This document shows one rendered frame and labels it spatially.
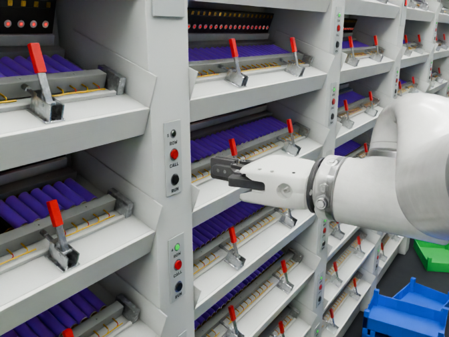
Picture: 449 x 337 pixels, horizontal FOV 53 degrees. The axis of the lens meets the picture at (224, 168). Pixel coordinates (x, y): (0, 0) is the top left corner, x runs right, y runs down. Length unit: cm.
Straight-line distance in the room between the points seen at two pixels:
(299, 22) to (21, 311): 100
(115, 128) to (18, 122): 14
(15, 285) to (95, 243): 13
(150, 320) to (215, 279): 20
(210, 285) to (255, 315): 29
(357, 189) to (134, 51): 37
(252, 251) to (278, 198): 52
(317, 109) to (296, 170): 73
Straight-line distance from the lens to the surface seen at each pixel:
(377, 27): 197
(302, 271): 144
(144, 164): 72
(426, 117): 47
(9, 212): 71
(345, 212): 56
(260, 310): 125
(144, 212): 75
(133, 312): 84
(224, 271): 101
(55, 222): 64
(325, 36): 129
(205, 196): 87
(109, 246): 70
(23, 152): 57
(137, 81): 70
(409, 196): 39
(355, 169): 56
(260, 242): 114
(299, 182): 57
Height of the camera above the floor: 126
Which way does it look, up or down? 17 degrees down
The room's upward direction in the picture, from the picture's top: straight up
